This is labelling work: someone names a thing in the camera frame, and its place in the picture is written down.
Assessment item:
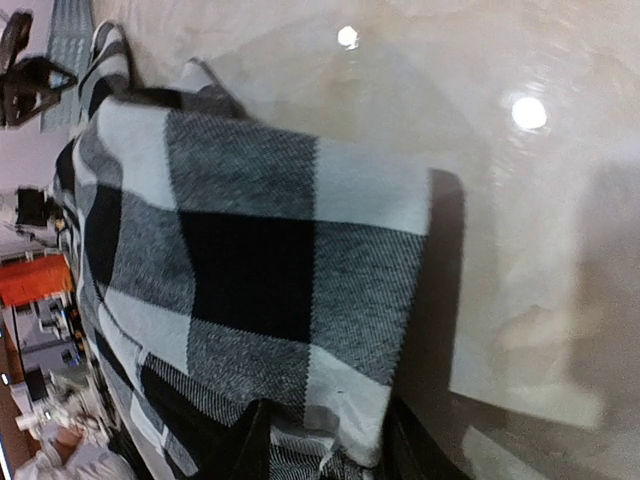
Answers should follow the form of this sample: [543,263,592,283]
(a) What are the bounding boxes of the black white checkered shirt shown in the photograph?
[52,22,431,479]

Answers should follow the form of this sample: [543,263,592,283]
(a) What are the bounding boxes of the orange background object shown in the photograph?
[0,255,73,307]

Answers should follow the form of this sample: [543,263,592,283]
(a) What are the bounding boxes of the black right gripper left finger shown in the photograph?
[192,400,271,480]

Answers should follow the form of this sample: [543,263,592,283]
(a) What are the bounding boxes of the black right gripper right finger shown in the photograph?
[384,397,469,480]

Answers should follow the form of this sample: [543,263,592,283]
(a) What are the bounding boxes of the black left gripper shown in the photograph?
[1,9,78,128]

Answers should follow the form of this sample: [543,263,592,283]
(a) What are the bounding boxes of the aluminium front rail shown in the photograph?
[40,0,94,133]

